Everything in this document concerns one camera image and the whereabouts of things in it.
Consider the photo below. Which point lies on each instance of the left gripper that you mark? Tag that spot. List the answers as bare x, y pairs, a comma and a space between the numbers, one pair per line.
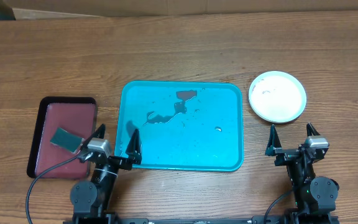
124, 163

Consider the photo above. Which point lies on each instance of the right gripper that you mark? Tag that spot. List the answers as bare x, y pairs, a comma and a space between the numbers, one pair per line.
287, 155

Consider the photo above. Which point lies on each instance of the light blue rimmed plate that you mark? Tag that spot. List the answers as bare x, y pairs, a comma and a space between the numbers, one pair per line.
277, 97

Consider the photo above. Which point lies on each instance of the green scouring sponge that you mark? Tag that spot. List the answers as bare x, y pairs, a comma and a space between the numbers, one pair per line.
68, 141

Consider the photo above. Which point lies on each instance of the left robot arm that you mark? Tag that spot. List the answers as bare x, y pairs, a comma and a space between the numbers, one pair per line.
90, 198

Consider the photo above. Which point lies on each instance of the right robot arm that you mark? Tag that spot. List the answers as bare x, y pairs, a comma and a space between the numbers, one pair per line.
315, 197

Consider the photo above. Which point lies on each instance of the black tray with red liner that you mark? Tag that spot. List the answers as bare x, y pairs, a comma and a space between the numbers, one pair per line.
77, 115

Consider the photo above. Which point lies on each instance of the teal plastic tray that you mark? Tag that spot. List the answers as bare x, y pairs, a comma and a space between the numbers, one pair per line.
183, 125

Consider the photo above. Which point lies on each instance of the cardboard panel at back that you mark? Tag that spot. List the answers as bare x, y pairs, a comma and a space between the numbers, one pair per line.
108, 8

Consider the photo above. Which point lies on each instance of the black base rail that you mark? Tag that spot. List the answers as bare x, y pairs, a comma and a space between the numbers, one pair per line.
197, 221

